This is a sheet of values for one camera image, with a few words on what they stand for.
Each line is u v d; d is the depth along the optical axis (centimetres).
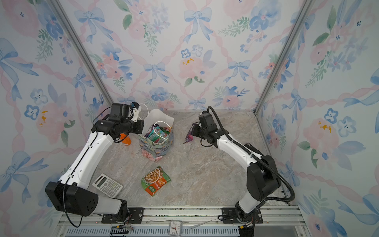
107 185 82
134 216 74
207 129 66
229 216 74
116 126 53
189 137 87
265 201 50
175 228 69
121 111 58
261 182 45
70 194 39
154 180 84
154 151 80
